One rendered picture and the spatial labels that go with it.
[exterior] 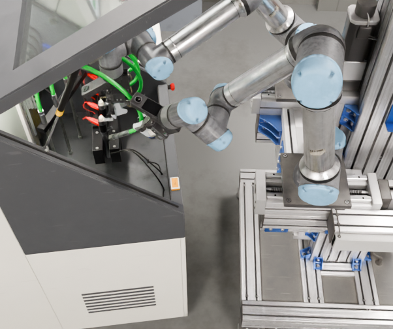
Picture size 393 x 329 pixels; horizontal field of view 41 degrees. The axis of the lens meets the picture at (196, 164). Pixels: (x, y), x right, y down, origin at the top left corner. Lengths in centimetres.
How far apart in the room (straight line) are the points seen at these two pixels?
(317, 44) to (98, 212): 90
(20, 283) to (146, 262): 50
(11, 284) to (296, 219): 112
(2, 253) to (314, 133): 117
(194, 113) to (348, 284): 141
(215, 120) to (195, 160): 167
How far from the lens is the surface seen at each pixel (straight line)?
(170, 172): 193
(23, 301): 235
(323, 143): 145
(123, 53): 171
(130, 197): 172
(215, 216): 296
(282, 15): 203
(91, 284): 223
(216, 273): 278
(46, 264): 207
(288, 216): 191
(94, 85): 182
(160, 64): 161
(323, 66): 126
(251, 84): 152
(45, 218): 181
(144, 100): 163
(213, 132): 152
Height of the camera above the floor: 248
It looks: 51 degrees down
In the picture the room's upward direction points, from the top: straight up
